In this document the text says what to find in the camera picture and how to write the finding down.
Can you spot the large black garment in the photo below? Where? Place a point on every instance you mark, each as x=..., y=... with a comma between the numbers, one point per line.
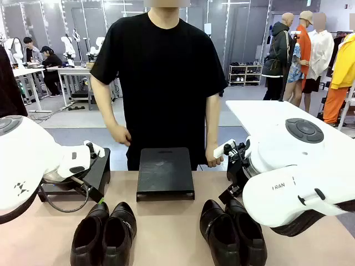
x=9, y=88

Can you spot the white background work table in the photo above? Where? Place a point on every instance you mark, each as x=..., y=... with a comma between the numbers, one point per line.
x=75, y=71
x=27, y=71

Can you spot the seated person black cap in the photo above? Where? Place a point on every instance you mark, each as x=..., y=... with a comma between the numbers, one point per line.
x=52, y=66

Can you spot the mannequin in orange clothes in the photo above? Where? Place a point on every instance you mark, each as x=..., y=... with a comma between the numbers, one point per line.
x=303, y=41

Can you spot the mannequin in dark jacket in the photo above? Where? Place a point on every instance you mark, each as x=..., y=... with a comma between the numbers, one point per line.
x=277, y=55

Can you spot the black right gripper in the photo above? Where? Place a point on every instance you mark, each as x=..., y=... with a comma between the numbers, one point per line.
x=238, y=180

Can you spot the person's right hand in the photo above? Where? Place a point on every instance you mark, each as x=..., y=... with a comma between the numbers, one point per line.
x=122, y=135

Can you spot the large white side table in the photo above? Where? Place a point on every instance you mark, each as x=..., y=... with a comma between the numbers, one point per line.
x=260, y=110

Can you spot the mannequin in floral shirt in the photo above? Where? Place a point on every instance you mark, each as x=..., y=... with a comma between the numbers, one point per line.
x=294, y=69

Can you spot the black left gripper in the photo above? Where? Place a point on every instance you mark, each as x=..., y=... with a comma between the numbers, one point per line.
x=79, y=183

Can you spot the person's left forearm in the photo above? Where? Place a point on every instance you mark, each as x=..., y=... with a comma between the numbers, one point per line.
x=213, y=119

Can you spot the person's right forearm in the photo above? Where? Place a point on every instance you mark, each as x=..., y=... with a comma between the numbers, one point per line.
x=106, y=105

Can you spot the white wall device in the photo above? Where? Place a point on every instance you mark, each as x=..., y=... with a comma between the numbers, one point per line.
x=207, y=28

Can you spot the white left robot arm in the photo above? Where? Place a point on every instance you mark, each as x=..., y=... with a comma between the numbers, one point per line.
x=27, y=155

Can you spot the mannequin in yellow hoodie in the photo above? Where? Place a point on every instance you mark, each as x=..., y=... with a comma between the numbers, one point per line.
x=342, y=69

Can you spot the grey plastic stool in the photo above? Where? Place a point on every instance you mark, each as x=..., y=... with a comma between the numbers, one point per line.
x=92, y=101

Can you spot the figure in white shirt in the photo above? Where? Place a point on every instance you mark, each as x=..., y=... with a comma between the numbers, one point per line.
x=320, y=52

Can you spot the black leather shoe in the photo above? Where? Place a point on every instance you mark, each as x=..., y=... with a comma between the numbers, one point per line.
x=249, y=238
x=88, y=235
x=119, y=230
x=219, y=232

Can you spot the black power strip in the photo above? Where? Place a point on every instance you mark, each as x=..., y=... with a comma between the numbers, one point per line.
x=76, y=108

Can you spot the white shoe rack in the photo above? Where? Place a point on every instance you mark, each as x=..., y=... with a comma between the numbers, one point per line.
x=245, y=74

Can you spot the person torso black t-shirt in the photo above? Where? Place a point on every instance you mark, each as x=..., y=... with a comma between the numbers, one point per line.
x=163, y=83

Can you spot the seated person grey jacket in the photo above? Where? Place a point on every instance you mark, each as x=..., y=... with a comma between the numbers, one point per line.
x=32, y=54

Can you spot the black box under table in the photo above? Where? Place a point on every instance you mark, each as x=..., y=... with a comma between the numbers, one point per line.
x=80, y=94

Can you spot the person's left hand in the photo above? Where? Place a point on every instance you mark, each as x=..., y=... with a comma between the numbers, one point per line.
x=212, y=160

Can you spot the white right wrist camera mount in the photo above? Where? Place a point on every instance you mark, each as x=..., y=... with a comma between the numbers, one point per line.
x=222, y=149

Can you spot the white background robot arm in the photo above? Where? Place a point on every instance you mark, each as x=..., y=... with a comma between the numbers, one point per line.
x=68, y=50
x=95, y=47
x=15, y=50

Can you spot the small cardboard box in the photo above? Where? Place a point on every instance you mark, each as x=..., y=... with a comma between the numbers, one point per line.
x=90, y=65

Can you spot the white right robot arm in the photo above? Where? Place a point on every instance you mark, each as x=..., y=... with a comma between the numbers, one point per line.
x=277, y=194

